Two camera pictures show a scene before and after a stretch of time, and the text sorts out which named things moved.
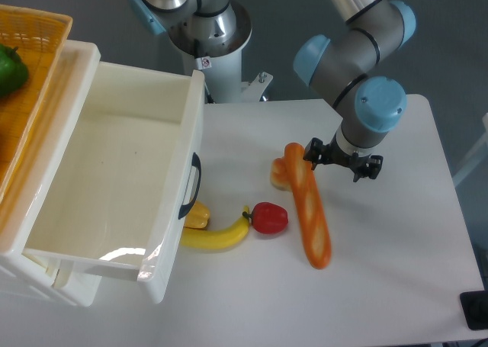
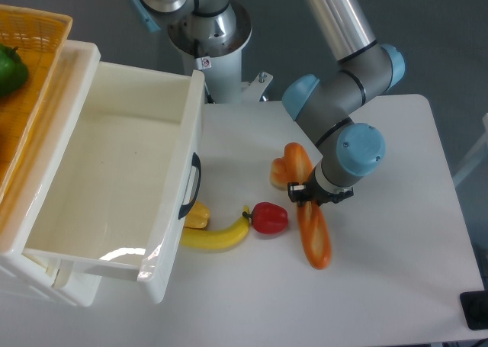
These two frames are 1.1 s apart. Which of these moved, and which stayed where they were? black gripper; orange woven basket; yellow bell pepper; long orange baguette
Moved: black gripper
Stayed: orange woven basket; yellow bell pepper; long orange baguette
